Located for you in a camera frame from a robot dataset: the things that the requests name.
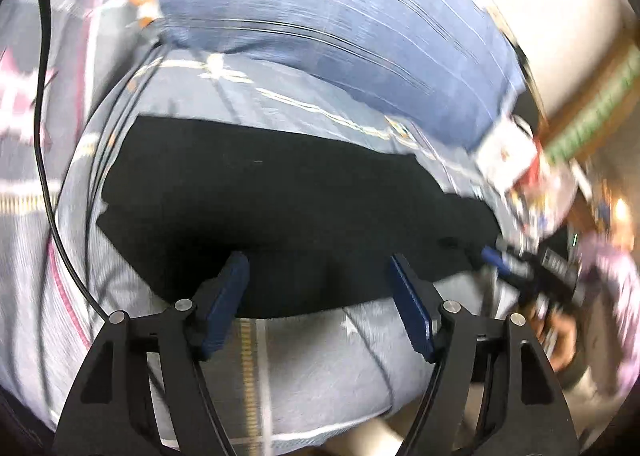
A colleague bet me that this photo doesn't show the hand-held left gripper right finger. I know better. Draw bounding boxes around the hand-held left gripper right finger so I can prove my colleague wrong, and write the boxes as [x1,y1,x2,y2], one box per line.
[389,252,581,456]

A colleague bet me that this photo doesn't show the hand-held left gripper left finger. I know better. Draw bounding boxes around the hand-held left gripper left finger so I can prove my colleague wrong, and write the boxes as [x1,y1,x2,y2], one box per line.
[51,251,251,456]

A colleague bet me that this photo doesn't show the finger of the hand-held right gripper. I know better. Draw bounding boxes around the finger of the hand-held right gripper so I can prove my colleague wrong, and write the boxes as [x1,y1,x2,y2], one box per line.
[470,242,531,287]

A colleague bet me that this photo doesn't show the black pants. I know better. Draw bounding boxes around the black pants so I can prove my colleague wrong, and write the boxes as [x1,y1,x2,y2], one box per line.
[95,113,503,319]

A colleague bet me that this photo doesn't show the person's right hand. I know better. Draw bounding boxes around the person's right hand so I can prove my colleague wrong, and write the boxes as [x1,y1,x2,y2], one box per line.
[530,305,581,373]

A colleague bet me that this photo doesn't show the clear plastic bag of packets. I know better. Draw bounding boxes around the clear plastic bag of packets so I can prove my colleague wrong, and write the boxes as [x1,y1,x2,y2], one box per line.
[504,161,578,243]

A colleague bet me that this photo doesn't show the white paper bag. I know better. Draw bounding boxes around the white paper bag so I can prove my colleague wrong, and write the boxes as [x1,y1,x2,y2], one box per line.
[474,115,542,190]

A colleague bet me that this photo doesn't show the grey patterned bed sheet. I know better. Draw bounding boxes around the grey patterned bed sheet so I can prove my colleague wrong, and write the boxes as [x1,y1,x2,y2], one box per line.
[0,0,506,453]

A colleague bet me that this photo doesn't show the cardboard box with green print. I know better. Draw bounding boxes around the cardboard box with green print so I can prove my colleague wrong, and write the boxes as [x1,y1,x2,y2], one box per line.
[542,43,640,163]

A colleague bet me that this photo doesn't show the blue plaid pillow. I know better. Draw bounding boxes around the blue plaid pillow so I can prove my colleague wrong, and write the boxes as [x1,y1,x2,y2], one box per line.
[107,0,528,153]

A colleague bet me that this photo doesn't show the thick black cable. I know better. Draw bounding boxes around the thick black cable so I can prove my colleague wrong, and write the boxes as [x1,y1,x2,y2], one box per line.
[24,0,113,323]

